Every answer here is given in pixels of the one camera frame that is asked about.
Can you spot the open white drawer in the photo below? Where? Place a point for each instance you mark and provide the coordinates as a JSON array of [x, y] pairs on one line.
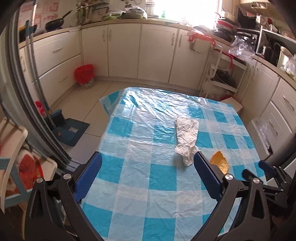
[[260, 147]]

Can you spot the black wok on stove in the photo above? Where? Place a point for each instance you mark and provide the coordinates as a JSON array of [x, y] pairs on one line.
[[57, 23]]

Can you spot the white chair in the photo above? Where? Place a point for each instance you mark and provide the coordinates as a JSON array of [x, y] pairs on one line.
[[20, 166]]

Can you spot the clear plastic bag in drawer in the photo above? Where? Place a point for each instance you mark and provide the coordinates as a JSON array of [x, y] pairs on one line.
[[263, 130]]

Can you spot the blue checkered plastic tablecloth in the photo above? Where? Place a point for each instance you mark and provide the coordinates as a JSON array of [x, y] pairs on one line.
[[143, 191]]

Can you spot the red trash bin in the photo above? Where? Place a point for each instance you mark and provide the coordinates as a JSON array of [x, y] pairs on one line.
[[84, 76]]

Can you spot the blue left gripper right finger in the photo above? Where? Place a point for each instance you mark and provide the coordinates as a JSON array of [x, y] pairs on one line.
[[210, 175]]

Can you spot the white shelf rack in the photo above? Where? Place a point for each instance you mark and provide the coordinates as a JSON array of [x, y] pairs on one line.
[[219, 59]]

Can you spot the long white tissue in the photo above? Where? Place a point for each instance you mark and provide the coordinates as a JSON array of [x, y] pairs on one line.
[[187, 132]]

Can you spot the white plastic bag on counter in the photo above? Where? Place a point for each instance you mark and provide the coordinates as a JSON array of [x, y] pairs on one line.
[[286, 62]]

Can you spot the blue dustpan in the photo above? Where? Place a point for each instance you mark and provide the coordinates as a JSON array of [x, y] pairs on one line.
[[67, 130]]

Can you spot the small white stool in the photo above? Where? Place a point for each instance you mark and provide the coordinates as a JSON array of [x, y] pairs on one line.
[[233, 103]]

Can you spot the clear plastic bag on rack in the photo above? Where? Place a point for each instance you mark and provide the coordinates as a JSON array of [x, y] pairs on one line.
[[241, 49]]

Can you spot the red bag on cabinet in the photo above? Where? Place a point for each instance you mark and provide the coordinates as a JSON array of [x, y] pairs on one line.
[[193, 35]]

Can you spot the black pan on rack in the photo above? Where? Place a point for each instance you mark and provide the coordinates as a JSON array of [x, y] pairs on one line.
[[224, 77]]

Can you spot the small orange peel piece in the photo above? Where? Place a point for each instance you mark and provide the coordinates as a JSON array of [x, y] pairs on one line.
[[220, 161]]

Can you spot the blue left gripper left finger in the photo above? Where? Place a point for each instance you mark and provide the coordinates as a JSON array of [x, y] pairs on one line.
[[85, 174]]

